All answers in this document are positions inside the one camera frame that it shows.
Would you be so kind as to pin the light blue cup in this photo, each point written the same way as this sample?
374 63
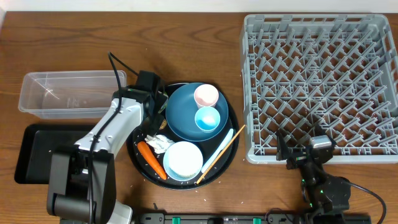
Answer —
207 119

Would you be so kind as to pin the black rectangular tray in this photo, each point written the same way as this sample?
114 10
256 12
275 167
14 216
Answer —
38 143

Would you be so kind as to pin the orange carrot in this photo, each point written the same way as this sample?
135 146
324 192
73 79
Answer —
151 160

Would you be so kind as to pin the dark blue plate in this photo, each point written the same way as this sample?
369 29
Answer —
181 109

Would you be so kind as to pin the wooden chopstick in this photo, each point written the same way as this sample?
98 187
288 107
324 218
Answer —
220 154

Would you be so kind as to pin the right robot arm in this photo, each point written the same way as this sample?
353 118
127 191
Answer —
327 195

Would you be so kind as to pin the white tissue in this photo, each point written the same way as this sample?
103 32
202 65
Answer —
159 143

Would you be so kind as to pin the yellow green snack wrapper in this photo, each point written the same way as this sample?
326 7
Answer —
163 107

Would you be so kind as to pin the light blue bowl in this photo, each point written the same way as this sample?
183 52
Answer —
183 161

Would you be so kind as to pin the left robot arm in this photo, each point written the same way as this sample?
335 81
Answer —
82 182

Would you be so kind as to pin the clear plastic bin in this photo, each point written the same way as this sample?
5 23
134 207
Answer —
68 94

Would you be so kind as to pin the round black serving tray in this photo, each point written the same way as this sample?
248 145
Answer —
207 148

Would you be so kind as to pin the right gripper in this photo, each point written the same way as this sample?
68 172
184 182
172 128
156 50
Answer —
283 154

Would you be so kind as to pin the grey dishwasher rack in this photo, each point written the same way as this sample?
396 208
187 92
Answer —
336 71

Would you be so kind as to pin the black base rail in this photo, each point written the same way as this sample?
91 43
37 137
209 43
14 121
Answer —
276 217

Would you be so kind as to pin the pink cup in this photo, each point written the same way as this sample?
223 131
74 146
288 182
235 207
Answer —
206 95

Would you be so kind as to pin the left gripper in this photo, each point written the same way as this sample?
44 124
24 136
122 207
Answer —
155 129

